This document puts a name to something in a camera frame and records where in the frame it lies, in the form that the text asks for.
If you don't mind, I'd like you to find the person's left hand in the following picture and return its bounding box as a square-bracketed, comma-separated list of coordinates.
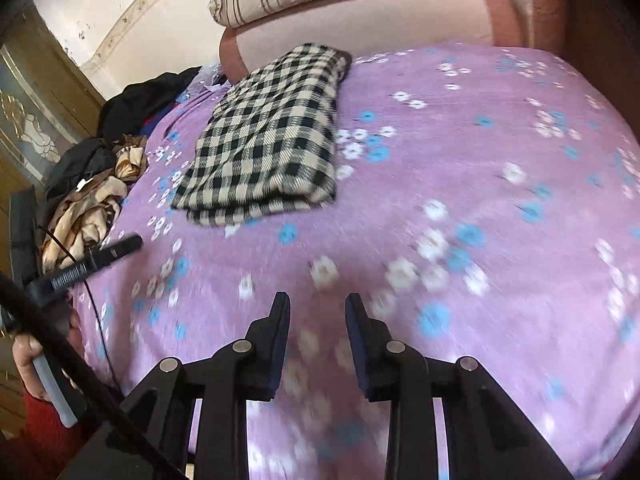
[11, 307, 85, 403]

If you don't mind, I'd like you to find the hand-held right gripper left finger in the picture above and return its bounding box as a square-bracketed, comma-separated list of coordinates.
[55, 292, 292, 480]

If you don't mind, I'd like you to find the black clothes pile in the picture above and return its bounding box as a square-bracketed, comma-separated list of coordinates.
[97, 65, 203, 141]

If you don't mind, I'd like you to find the thin black wire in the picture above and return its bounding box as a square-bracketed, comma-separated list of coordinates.
[35, 225, 121, 391]

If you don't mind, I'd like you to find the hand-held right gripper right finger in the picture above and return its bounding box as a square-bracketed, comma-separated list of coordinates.
[345, 292, 576, 480]

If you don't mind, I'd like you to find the pink padded headboard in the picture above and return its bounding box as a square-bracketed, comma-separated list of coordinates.
[219, 0, 566, 83]

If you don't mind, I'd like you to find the black and beige checked garment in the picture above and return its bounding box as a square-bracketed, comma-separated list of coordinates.
[170, 42, 353, 228]

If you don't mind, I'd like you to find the wardrobe door with gold decor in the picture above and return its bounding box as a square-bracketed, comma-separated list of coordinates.
[0, 5, 106, 271]

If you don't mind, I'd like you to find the dark grey jacket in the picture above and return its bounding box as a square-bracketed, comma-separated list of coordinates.
[40, 137, 121, 221]

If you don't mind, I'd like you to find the brown wooden cabinet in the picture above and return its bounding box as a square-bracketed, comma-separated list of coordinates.
[560, 0, 640, 91]

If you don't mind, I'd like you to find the person's left forearm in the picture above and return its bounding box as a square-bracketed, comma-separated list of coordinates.
[20, 392, 108, 463]

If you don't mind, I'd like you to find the thick black cable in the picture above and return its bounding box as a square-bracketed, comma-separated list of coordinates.
[0, 275, 188, 480]

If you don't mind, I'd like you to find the brown satin patterned cloth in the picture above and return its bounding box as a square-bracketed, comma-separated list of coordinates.
[40, 132, 149, 273]

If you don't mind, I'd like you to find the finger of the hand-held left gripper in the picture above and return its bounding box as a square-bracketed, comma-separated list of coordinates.
[27, 234, 144, 307]

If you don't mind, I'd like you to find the purple floral bed sheet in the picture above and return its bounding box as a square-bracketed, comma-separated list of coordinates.
[65, 42, 640, 480]

